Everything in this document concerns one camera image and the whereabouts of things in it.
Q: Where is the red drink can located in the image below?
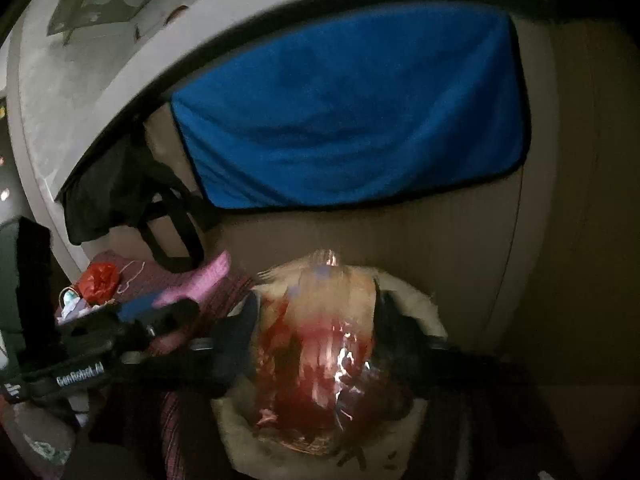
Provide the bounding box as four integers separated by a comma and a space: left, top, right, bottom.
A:
252, 247, 383, 443

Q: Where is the red plaid cloth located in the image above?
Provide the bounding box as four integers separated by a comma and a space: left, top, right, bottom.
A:
55, 252, 261, 480

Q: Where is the pink round container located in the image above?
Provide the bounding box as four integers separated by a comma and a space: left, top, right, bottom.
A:
150, 251, 233, 356

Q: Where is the blue towel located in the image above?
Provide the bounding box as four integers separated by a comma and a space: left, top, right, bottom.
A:
170, 10, 532, 211

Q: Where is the black bag with straps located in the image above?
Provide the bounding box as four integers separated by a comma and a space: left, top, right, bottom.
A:
62, 120, 221, 273

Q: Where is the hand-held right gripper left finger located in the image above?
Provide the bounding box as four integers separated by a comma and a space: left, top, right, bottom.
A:
95, 291, 263, 480

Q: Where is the red plastic bag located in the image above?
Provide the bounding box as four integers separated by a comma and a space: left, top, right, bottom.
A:
77, 262, 121, 306

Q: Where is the person's left forearm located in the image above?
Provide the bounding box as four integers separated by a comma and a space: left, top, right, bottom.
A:
0, 395, 81, 480

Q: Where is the grey countertop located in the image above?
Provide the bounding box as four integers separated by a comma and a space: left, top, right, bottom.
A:
5, 0, 576, 206

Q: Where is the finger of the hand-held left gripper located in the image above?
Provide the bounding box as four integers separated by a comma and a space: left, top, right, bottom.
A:
112, 299, 201, 356
59, 296, 157, 333

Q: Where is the white tissue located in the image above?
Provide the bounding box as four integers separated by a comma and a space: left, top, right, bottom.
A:
59, 287, 93, 318

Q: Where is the brown cabinet front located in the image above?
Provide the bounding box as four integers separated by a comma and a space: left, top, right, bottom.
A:
145, 15, 640, 480

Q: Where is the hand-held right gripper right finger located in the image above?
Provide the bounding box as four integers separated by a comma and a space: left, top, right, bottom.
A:
374, 284, 571, 480

